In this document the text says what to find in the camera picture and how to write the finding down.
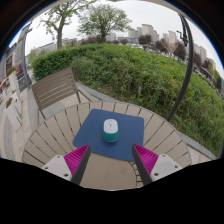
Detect dark curved umbrella pole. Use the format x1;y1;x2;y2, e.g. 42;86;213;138
165;13;195;123

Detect sparse-leaved tree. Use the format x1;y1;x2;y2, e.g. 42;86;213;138
39;0;98;51

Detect green hedge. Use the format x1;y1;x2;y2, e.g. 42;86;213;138
31;43;224;156

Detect blue rectangular mouse pad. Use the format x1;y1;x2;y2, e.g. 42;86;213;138
72;108;145;163

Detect white planter box with flowers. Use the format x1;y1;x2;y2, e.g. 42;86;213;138
4;96;23;133

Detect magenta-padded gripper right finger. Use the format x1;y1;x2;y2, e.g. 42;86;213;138
131;143;184;186

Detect white and teal computer mouse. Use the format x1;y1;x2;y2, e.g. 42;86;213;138
102;118;120;143

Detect bushy round-crowned tree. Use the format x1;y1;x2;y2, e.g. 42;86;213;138
78;3;133;43

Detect tall dark sign pillar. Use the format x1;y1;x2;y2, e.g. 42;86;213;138
14;23;34;93

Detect grey slatted outdoor chair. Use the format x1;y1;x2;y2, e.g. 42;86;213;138
30;67;101;121

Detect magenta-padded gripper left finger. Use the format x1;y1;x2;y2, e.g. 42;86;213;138
41;143;92;186

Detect group of high-rise buildings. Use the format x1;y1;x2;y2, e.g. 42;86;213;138
128;23;218;71

